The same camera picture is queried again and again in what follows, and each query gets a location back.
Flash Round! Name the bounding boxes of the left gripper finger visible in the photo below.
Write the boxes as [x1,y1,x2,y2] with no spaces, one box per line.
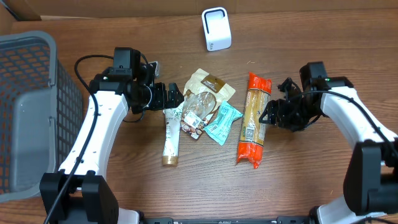
[167,93,184,109]
[168,83,183,96]

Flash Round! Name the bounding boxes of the white tube with gold cap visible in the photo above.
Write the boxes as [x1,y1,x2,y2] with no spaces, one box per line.
[162,103,183,166]

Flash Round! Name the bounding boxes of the orange spaghetti pasta packet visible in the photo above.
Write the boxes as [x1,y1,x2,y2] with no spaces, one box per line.
[236,72,272,169]

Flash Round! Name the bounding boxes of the beige nut snack pouch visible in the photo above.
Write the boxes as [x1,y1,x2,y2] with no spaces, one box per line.
[180,68,236,139]

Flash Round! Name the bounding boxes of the teal snack bar wrapper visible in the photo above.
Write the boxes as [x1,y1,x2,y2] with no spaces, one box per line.
[204,101,243,146]

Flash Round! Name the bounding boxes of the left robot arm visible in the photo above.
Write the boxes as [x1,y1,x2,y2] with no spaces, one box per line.
[39,47,184,223]

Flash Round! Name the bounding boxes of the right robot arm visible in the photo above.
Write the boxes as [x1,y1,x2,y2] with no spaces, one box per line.
[258,62,397,223]

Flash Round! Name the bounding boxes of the white barcode scanner stand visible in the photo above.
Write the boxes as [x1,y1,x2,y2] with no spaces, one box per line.
[201,7,232,52]

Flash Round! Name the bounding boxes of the grey plastic shopping basket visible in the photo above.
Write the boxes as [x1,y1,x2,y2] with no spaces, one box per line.
[1,30,83,202]

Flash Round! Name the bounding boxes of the cardboard panel backdrop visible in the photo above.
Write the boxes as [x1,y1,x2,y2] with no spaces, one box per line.
[1,0,397,34]

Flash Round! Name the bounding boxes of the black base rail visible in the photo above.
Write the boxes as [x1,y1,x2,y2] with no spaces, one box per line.
[139,216,320,224]

